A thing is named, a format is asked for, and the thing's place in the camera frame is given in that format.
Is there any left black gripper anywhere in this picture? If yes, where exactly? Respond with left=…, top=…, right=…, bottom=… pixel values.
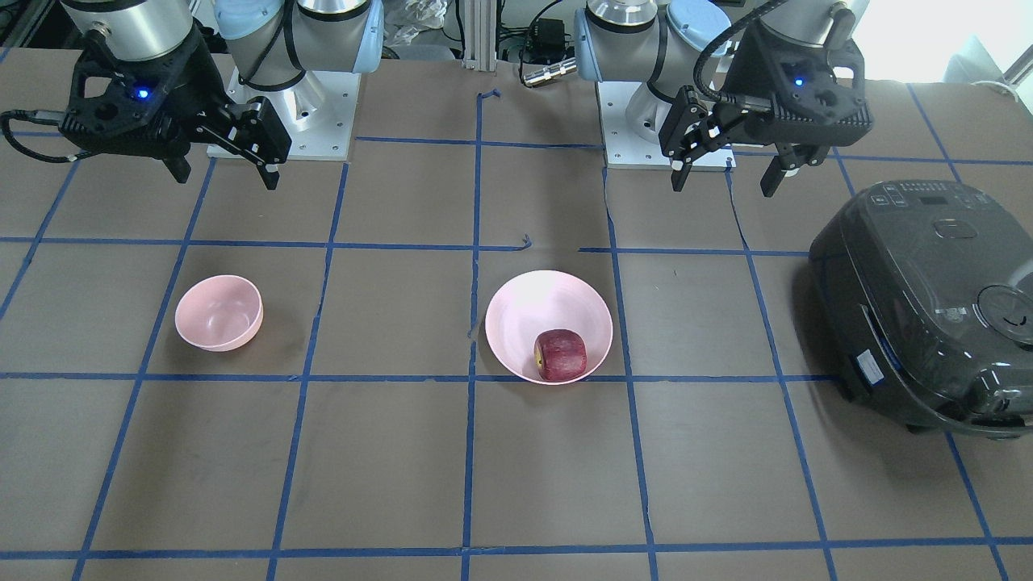
left=658, top=28, right=874, bottom=198

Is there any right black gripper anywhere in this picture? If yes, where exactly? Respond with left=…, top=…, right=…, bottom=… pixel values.
left=59, top=28, right=292, bottom=190

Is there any small pink bowl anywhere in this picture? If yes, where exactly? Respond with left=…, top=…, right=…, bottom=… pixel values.
left=174, top=274, right=265, bottom=353

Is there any red apple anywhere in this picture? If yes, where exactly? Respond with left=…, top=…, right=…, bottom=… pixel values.
left=533, top=328, right=588, bottom=383

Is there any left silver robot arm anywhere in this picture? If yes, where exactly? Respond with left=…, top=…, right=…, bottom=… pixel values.
left=575, top=1, right=874, bottom=196

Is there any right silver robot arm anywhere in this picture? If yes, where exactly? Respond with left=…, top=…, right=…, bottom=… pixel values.
left=56, top=1, right=383, bottom=189

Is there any large pink plate bowl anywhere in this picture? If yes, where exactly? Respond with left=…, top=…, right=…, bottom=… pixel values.
left=483, top=270, right=615, bottom=386

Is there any silver metal connector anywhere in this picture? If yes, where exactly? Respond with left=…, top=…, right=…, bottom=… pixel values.
left=521, top=56, right=578, bottom=89

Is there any black rice cooker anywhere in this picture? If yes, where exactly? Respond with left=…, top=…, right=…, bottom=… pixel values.
left=809, top=180, right=1032, bottom=439

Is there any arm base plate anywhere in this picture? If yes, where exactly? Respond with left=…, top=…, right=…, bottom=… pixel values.
left=596, top=81, right=735, bottom=172
left=228, top=69, right=364, bottom=162

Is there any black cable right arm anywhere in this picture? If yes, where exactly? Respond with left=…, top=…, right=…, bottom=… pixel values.
left=0, top=109, right=102, bottom=165

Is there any aluminium frame post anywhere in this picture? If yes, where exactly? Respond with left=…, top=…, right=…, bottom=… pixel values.
left=460, top=0, right=498, bottom=73

